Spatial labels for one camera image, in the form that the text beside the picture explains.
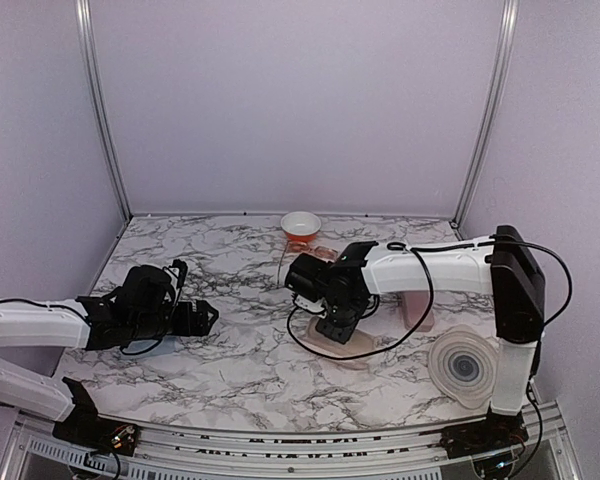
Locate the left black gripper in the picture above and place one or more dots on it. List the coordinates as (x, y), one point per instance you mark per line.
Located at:
(201, 327)

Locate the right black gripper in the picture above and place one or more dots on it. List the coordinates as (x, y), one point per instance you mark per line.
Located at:
(341, 335)

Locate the pink soft glasses case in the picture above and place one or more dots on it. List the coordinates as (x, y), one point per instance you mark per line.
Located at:
(359, 343)

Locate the pink hard glasses case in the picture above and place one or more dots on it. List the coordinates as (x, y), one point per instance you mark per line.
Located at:
(413, 305)

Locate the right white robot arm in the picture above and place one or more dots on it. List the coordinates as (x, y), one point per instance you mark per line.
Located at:
(501, 266)

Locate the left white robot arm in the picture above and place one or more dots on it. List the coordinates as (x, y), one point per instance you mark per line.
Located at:
(146, 307)

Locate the pink transparent sunglasses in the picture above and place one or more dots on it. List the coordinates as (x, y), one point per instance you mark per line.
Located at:
(293, 249)

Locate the orange white bowl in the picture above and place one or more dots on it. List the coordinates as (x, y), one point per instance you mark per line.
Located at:
(300, 226)

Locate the grey swirl ceramic plate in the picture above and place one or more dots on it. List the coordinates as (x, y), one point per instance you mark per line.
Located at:
(462, 365)

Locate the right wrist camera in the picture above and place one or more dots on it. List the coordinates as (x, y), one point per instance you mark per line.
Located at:
(313, 307)

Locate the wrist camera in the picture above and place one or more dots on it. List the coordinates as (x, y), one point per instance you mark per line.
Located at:
(178, 270)
(313, 307)

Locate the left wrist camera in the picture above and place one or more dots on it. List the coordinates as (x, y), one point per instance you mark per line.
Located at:
(178, 270)

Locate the front aluminium rail base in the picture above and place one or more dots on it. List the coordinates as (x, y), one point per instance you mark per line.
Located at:
(417, 452)

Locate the left aluminium frame post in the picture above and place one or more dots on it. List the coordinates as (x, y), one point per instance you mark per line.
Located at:
(90, 60)

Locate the aluminium frame post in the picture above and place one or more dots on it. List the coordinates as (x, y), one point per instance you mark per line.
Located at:
(90, 60)
(495, 91)

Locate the right aluminium frame post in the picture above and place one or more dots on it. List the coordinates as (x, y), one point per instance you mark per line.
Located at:
(495, 91)

